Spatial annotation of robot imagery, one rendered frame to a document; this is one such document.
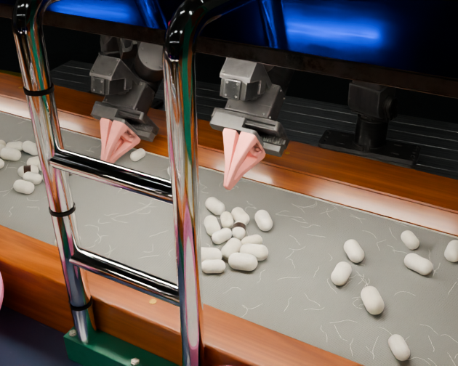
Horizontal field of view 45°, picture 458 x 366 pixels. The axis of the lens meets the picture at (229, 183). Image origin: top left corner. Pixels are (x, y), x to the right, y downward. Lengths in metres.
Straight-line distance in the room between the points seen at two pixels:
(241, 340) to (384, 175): 0.41
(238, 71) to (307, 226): 0.25
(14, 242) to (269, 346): 0.37
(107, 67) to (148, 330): 0.43
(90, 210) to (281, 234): 0.29
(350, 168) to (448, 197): 0.16
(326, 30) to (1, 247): 0.50
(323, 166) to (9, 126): 0.61
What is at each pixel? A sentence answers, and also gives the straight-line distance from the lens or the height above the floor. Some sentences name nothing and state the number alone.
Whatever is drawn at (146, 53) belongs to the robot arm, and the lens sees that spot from 0.90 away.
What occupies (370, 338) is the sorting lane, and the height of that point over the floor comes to 0.74.
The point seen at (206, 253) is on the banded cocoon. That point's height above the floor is 0.76.
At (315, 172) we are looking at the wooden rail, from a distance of 0.90.
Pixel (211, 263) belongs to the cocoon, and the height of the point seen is 0.76.
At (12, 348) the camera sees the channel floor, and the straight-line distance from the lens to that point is 0.77.
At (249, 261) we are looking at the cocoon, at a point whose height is 0.76.
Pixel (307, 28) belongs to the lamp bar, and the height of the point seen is 1.08.
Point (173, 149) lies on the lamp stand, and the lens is 0.44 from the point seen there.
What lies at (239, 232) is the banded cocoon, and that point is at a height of 0.76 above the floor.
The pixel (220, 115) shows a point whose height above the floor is 0.89.
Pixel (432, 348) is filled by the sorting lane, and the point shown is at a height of 0.74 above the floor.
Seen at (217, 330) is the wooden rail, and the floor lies 0.77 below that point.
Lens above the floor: 1.22
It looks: 32 degrees down
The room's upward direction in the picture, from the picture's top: straight up
